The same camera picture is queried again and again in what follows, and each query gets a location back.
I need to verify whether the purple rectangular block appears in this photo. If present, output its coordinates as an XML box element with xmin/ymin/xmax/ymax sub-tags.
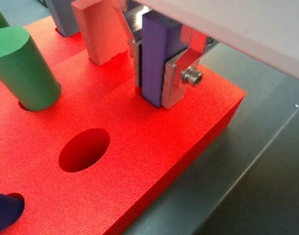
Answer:
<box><xmin>141</xmin><ymin>10</ymin><xmax>187</xmax><ymax>107</ymax></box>

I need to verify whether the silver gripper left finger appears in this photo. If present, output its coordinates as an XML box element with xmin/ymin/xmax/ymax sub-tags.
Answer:
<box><xmin>113</xmin><ymin>0</ymin><xmax>151</xmax><ymax>88</ymax></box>

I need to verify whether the dark blue rounded peg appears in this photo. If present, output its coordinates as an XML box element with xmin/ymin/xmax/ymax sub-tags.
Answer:
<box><xmin>0</xmin><ymin>193</ymin><xmax>24</xmax><ymax>232</ymax></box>

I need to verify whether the red foam peg board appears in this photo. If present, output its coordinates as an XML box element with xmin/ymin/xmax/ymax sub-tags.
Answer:
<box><xmin>0</xmin><ymin>18</ymin><xmax>246</xmax><ymax>235</ymax></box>

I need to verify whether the light blue notched peg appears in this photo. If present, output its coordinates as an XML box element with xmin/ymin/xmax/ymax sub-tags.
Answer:
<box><xmin>44</xmin><ymin>0</ymin><xmax>80</xmax><ymax>37</ymax></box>

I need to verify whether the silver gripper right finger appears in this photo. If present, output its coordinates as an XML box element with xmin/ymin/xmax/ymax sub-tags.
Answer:
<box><xmin>162</xmin><ymin>26</ymin><xmax>218</xmax><ymax>109</ymax></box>

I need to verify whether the green cylinder peg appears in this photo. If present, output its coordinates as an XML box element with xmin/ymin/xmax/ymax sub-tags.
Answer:
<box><xmin>0</xmin><ymin>27</ymin><xmax>61</xmax><ymax>111</ymax></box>

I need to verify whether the pink rectangular peg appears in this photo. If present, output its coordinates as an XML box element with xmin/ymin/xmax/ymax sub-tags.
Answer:
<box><xmin>71</xmin><ymin>0</ymin><xmax>128</xmax><ymax>65</ymax></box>

